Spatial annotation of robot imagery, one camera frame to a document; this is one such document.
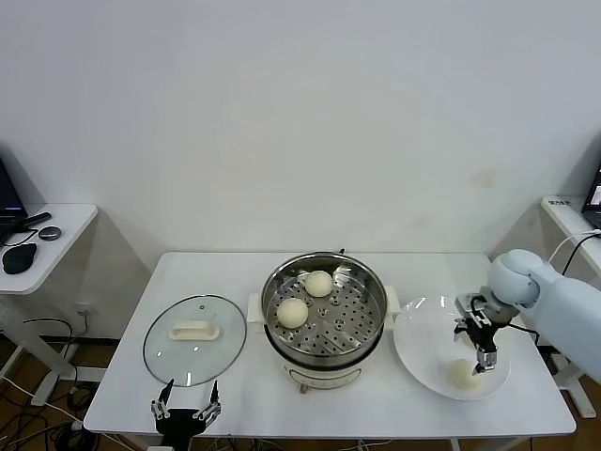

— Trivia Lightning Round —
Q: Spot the white round plate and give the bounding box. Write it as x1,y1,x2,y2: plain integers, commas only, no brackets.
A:
392,295,513,401

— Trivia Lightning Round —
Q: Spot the cream electric cooker base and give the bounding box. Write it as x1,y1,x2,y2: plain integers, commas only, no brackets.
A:
260,323,391,394

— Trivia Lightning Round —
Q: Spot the black bar device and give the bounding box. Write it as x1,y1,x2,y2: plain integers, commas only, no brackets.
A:
21,211,52,231

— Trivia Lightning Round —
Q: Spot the black laptop with bright window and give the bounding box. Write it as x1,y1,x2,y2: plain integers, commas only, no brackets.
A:
580,159,601,215

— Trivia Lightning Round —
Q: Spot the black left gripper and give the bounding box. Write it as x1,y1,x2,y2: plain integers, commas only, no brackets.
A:
149,379,223,451

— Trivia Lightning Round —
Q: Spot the black floor cable loop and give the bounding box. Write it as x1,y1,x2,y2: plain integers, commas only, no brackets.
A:
23,318,79,377

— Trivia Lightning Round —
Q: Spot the white steamed baozi bun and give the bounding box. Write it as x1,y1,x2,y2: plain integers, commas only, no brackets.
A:
303,270,334,299
449,359,485,390
276,298,310,329

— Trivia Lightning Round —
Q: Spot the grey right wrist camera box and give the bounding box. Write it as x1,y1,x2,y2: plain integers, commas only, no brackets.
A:
454,292,489,324

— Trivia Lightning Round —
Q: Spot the white side desk with mouse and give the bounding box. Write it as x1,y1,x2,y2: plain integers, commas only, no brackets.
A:
0,202,100,408

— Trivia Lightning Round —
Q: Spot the stainless steel steamer basket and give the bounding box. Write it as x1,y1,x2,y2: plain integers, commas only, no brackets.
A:
247,252,401,359

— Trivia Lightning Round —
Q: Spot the thin black mouse cable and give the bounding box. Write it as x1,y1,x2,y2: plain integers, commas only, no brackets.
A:
0,227,39,248

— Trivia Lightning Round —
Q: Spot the white floor cable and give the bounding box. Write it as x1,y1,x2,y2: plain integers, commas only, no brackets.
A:
0,373,53,400

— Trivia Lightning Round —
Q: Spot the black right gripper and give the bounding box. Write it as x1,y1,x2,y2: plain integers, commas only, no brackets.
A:
453,319,499,376

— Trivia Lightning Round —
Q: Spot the white charging cable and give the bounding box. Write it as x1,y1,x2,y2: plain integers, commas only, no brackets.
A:
548,229,596,262

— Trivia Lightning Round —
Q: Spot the black computer mouse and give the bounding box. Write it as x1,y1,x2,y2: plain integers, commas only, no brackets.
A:
1,242,39,274

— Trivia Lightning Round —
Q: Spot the glass lid with cream handle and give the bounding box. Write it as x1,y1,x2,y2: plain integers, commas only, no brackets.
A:
143,294,248,388

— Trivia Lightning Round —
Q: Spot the black laptop purple screen glow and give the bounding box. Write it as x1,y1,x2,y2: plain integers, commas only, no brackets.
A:
0,154,27,236

